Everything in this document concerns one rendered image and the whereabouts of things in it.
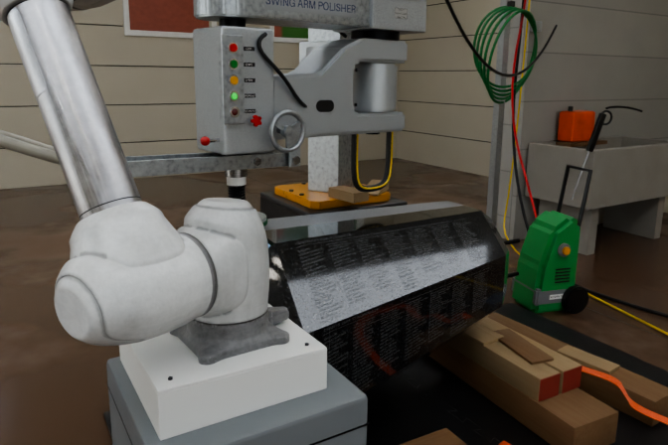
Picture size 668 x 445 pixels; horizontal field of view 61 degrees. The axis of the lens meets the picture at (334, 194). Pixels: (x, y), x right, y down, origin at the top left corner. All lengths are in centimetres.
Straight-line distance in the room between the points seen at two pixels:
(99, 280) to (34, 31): 43
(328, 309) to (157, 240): 107
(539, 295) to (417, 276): 157
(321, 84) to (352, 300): 79
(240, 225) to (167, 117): 720
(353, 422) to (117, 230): 56
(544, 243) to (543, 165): 149
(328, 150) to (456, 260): 102
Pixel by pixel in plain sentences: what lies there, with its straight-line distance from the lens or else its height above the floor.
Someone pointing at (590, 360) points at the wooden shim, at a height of 14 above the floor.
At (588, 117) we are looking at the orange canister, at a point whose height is 107.
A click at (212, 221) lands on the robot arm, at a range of 102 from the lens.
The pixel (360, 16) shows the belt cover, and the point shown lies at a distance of 225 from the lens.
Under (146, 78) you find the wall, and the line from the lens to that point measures 811.
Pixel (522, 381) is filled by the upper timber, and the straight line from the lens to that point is 252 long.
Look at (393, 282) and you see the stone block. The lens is 209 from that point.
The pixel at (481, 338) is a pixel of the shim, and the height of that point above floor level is 26.
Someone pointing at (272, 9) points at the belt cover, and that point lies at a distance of 202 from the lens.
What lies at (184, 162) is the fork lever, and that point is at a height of 111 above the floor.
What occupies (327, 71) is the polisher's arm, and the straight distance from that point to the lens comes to 215.
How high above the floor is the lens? 139
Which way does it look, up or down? 12 degrees down
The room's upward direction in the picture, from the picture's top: 1 degrees clockwise
